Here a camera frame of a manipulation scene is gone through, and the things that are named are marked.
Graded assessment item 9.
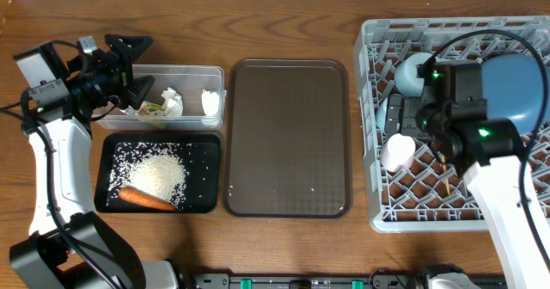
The dark brown serving tray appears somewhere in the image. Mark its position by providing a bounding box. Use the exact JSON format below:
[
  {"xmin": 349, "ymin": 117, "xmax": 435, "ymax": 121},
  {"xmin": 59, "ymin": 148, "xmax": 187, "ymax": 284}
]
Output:
[{"xmin": 223, "ymin": 58, "xmax": 351, "ymax": 219}]

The white paper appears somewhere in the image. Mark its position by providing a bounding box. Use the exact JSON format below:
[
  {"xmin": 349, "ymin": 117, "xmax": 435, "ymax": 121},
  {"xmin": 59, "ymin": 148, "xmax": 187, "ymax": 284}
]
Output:
[
  {"xmin": 162, "ymin": 88, "xmax": 184, "ymax": 117},
  {"xmin": 201, "ymin": 89, "xmax": 220, "ymax": 116}
]

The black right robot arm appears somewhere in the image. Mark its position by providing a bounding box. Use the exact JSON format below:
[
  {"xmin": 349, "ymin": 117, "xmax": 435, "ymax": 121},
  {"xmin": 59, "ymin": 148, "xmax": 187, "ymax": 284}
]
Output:
[{"xmin": 413, "ymin": 58, "xmax": 549, "ymax": 288}]

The pile of white rice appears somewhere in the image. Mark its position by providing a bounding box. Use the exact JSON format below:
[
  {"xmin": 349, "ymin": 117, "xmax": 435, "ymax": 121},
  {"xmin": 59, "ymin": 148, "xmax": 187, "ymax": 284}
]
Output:
[{"xmin": 107, "ymin": 141, "xmax": 220, "ymax": 208}]

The dark blue plate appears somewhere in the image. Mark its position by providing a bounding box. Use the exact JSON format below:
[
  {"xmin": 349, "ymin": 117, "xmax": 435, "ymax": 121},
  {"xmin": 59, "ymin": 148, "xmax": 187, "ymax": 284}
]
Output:
[{"xmin": 481, "ymin": 54, "xmax": 549, "ymax": 134}]

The grey dishwasher rack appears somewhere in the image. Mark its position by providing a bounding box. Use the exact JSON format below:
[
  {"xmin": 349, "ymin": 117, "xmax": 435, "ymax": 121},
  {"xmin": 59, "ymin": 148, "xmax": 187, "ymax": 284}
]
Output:
[{"xmin": 353, "ymin": 15, "xmax": 549, "ymax": 233}]

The wooden chopstick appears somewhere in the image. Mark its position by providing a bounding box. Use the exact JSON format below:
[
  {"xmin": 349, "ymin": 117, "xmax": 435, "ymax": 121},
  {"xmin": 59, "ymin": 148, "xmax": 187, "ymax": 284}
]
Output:
[{"xmin": 442, "ymin": 163, "xmax": 451, "ymax": 196}]

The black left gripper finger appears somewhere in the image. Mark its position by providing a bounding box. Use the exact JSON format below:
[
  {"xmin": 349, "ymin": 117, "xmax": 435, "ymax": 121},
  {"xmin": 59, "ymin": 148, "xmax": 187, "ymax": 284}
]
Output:
[
  {"xmin": 126, "ymin": 75, "xmax": 155, "ymax": 109},
  {"xmin": 104, "ymin": 34, "xmax": 154, "ymax": 64}
]

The light blue rice bowl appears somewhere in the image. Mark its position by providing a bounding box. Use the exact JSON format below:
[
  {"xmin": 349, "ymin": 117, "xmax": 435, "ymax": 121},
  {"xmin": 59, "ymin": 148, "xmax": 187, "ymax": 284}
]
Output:
[{"xmin": 394, "ymin": 52, "xmax": 431, "ymax": 97}]

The clear plastic bin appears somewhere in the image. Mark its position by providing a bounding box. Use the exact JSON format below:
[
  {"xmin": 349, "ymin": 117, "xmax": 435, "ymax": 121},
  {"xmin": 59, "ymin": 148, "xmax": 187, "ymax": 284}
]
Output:
[{"xmin": 94, "ymin": 65, "xmax": 225, "ymax": 131}]

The light blue cup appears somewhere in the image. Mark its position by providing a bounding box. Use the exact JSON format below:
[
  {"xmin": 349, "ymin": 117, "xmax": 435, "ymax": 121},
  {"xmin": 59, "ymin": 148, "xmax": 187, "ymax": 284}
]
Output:
[{"xmin": 376, "ymin": 98, "xmax": 388, "ymax": 131}]

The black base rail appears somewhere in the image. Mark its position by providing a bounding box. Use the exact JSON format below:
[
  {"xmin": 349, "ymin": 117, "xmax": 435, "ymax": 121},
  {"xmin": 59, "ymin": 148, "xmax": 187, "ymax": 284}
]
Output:
[{"xmin": 188, "ymin": 262, "xmax": 508, "ymax": 289}]

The pink cup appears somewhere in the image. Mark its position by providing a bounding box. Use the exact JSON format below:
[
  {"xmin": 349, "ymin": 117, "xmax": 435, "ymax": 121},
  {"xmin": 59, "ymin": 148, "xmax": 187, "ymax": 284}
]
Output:
[{"xmin": 380, "ymin": 133, "xmax": 416, "ymax": 173}]

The black plastic tray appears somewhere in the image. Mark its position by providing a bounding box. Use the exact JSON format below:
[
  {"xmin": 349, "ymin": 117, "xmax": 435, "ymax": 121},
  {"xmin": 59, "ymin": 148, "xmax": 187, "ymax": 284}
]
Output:
[{"xmin": 94, "ymin": 132, "xmax": 221, "ymax": 213}]

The foil snack wrapper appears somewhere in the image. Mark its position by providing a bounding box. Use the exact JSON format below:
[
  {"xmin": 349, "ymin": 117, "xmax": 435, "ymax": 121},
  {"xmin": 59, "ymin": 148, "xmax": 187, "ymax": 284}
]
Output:
[{"xmin": 124, "ymin": 101, "xmax": 168, "ymax": 130}]

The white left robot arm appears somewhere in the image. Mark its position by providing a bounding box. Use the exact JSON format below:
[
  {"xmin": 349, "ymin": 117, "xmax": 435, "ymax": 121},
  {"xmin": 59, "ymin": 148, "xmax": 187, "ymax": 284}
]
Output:
[{"xmin": 3, "ymin": 34, "xmax": 182, "ymax": 288}]

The orange carrot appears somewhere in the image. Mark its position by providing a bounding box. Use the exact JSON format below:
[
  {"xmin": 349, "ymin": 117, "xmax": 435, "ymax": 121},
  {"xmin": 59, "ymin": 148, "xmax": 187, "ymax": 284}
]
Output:
[{"xmin": 119, "ymin": 188, "xmax": 176, "ymax": 212}]

